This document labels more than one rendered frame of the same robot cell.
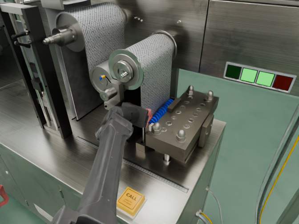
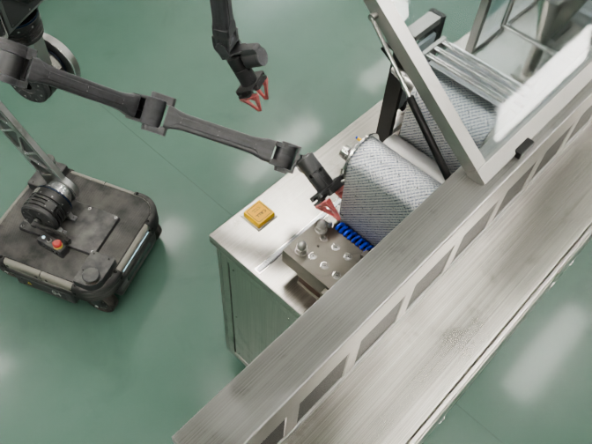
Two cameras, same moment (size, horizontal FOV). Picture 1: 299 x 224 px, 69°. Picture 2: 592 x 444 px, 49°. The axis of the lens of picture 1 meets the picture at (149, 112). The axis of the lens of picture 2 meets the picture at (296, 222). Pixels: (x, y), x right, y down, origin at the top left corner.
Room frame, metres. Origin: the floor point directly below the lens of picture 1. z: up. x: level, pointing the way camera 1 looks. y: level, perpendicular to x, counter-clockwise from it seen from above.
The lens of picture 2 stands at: (0.71, -1.09, 2.56)
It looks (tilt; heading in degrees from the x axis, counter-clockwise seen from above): 55 degrees down; 99
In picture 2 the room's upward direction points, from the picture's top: 5 degrees clockwise
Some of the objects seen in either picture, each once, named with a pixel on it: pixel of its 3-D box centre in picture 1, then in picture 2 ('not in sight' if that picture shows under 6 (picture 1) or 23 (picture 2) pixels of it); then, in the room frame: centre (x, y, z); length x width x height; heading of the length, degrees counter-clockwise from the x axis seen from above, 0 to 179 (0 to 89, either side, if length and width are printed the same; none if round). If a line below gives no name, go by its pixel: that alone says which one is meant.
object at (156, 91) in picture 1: (157, 94); (373, 224); (0.77, -0.03, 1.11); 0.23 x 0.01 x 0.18; 149
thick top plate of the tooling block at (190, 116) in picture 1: (186, 118); (352, 281); (0.74, -0.16, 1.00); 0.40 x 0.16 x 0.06; 149
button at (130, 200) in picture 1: (130, 200); (259, 214); (0.42, 0.06, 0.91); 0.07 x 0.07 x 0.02; 59
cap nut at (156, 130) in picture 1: (156, 127); (321, 225); (0.62, -0.03, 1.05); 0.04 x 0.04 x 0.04
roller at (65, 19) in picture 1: (94, 26); not in sight; (0.94, 0.23, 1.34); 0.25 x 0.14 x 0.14; 149
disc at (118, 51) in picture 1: (125, 70); (360, 156); (0.69, 0.08, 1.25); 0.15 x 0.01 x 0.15; 59
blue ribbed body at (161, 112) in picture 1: (161, 112); (366, 247); (0.76, -0.05, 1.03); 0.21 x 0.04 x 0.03; 149
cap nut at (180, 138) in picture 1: (181, 134); (301, 246); (0.58, -0.11, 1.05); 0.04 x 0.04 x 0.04
